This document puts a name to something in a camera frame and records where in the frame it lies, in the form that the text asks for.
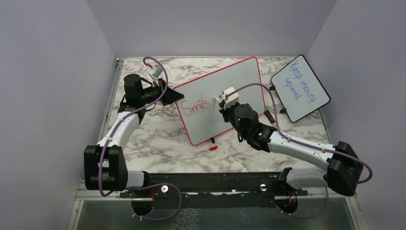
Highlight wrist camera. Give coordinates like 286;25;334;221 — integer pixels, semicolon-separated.
148;65;162;86
219;86;239;109

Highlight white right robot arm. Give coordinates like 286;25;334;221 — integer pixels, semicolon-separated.
219;102;364;196

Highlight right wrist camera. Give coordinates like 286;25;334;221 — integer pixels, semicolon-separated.
219;86;239;109

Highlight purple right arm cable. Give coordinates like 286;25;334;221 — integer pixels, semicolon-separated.
225;82;373;219

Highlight black framed written whiteboard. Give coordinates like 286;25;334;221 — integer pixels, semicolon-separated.
270;55;331;123

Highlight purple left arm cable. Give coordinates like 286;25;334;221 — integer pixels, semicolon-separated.
98;56;183;222

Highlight green capped black marker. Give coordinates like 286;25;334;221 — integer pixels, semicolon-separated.
264;109;276;124

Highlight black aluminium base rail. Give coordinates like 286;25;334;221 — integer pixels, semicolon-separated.
67;171;365;230

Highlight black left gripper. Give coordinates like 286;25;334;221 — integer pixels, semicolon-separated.
140;78;184;106

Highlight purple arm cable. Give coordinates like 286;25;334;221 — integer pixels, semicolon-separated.
225;82;373;219
98;56;183;222

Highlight pink framed whiteboard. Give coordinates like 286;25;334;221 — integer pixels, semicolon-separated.
172;56;266;147

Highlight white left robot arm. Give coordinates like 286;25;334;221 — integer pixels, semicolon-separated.
84;74;184;197

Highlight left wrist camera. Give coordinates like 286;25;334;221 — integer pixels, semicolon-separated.
148;65;162;86

